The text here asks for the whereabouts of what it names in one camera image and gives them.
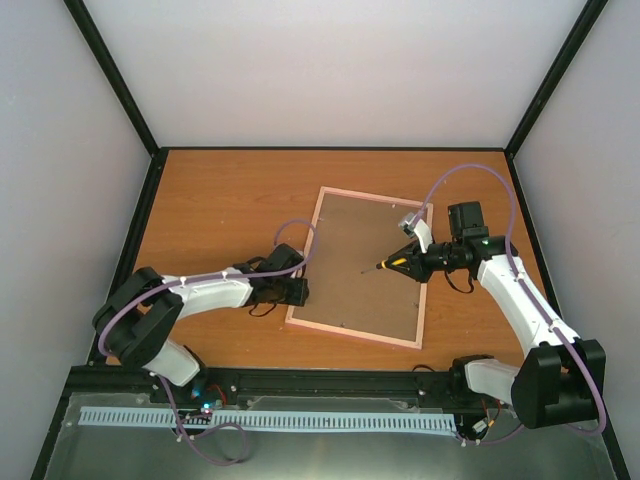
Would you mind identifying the black frame post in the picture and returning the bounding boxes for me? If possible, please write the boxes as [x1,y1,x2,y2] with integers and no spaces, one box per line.
[62,0,162,157]
[504,0,608,162]

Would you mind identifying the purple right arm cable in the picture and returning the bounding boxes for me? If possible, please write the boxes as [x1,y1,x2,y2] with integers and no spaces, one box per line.
[412,163,609,446]

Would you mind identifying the yellow black flathead screwdriver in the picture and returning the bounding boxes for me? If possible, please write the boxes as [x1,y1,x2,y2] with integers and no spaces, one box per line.
[361,258,407,274]

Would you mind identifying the black aluminium mounting rail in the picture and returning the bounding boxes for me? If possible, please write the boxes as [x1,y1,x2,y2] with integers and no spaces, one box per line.
[63,365,482,410]

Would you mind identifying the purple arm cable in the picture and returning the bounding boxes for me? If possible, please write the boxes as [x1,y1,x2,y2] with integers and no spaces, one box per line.
[97,219,319,466]
[412,163,609,446]

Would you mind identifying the pink picture frame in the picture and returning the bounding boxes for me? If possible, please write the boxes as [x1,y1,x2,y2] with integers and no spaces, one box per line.
[285,186,427,350]

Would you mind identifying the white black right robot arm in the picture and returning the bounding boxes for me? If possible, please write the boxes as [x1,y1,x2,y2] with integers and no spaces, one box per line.
[378,202,607,432]

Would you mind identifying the black left frame post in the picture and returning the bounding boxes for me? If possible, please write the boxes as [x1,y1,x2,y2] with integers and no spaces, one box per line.
[62,0,162,157]

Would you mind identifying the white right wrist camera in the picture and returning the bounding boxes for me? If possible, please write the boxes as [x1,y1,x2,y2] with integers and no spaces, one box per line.
[398,210,433,254]

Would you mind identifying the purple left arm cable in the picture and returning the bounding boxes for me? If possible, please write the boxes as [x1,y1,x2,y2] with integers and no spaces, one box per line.
[97,219,319,466]

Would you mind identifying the black right frame post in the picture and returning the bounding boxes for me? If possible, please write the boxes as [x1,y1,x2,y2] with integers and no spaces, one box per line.
[504,0,608,162]

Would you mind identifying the light blue cable duct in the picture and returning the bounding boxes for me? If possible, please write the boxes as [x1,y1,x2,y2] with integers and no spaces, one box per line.
[77,406,456,436]

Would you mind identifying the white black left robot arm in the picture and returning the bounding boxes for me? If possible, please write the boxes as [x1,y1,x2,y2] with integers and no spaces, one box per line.
[92,243,309,403]

